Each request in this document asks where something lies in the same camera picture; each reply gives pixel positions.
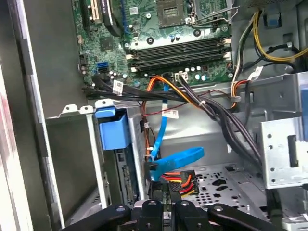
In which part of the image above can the wire locking lever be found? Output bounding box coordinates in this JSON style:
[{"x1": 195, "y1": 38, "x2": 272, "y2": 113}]
[{"x1": 192, "y1": 6, "x2": 240, "y2": 25}]

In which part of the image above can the black cable bundle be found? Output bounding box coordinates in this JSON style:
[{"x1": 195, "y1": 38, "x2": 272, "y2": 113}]
[{"x1": 81, "y1": 74, "x2": 264, "y2": 176}]

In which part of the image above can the black RAM slot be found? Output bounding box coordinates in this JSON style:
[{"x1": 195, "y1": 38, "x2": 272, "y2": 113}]
[
  {"x1": 131, "y1": 56, "x2": 233, "y2": 74},
  {"x1": 127, "y1": 50, "x2": 231, "y2": 67},
  {"x1": 129, "y1": 43, "x2": 231, "y2": 61},
  {"x1": 129, "y1": 37, "x2": 231, "y2": 55}
]

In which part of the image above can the beige expansion slot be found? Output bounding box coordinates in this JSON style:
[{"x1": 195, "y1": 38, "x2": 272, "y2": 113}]
[{"x1": 90, "y1": 0, "x2": 101, "y2": 24}]

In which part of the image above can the CPU socket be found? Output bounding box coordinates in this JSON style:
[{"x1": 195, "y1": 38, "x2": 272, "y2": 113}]
[{"x1": 156, "y1": 0, "x2": 191, "y2": 28}]

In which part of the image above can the orange power wire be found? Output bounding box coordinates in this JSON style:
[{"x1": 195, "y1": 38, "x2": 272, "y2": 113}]
[{"x1": 141, "y1": 76, "x2": 204, "y2": 199}]

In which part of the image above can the black PC case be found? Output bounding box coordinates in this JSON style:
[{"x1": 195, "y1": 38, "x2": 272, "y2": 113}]
[{"x1": 0, "y1": 0, "x2": 308, "y2": 231}]

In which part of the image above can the black graphics card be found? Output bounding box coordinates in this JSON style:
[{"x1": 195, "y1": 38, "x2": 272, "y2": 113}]
[{"x1": 100, "y1": 0, "x2": 124, "y2": 37}]

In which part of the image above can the yellow and black wire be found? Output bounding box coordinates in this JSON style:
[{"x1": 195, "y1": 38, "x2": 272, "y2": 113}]
[{"x1": 237, "y1": 9, "x2": 308, "y2": 80}]

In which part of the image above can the blue data wire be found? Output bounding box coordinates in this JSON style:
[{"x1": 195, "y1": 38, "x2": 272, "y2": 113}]
[{"x1": 144, "y1": 81, "x2": 205, "y2": 182}]

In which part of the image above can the metal disk bay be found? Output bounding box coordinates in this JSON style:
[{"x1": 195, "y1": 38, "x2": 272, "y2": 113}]
[{"x1": 45, "y1": 98, "x2": 150, "y2": 217}]

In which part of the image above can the metal socket cover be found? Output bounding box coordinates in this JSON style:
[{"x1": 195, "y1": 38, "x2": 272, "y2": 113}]
[{"x1": 186, "y1": 0, "x2": 241, "y2": 27}]

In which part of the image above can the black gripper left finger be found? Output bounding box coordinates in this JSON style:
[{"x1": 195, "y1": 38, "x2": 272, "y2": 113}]
[{"x1": 61, "y1": 181, "x2": 167, "y2": 231}]

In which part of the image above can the hard disk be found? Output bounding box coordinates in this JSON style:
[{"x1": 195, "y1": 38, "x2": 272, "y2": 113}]
[{"x1": 94, "y1": 105, "x2": 145, "y2": 207}]

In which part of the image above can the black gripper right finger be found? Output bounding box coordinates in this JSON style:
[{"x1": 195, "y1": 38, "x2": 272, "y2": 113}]
[{"x1": 168, "y1": 184, "x2": 287, "y2": 231}]

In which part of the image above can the metal optical drive cage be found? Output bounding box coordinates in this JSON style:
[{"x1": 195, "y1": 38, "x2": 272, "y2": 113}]
[{"x1": 261, "y1": 72, "x2": 308, "y2": 191}]

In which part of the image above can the green motherboard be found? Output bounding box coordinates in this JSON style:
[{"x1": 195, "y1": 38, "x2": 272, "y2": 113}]
[{"x1": 73, "y1": 0, "x2": 235, "y2": 92}]

